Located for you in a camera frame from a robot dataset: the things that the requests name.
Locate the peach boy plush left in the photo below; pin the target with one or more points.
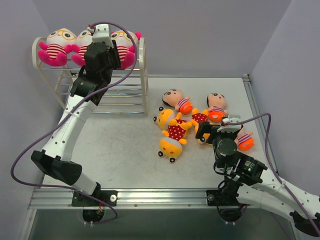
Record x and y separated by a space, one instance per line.
175 98

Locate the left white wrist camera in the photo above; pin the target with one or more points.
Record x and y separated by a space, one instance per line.
101 34

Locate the pink plush with glasses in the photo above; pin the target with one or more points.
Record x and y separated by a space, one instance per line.
54 52

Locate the peach boy plush right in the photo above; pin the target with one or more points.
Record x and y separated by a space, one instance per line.
244 140

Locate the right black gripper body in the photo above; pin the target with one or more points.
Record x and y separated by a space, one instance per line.
203 129

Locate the aluminium front rail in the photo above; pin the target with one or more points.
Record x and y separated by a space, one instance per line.
180 198

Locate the cream two-tier shelf rack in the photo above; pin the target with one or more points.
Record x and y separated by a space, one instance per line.
128 97

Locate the yellow bear plush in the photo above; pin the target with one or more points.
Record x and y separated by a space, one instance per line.
198 117
170 148
172 125

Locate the peach boy plush middle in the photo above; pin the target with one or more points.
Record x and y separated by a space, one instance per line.
216 107

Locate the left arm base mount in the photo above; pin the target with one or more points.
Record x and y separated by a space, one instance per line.
99 195

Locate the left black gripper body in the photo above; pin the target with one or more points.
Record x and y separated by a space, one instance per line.
116 58

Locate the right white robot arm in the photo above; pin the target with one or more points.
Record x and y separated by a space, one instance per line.
252 182

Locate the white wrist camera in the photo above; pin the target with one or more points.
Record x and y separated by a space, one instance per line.
101 34
229 124

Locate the peach boy plush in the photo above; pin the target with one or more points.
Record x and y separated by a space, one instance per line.
175 98
244 140
216 107

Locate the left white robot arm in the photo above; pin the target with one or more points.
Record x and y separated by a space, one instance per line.
86 93

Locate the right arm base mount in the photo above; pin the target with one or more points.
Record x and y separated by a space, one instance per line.
220 196

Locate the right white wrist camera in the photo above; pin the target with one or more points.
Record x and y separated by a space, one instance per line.
229 124

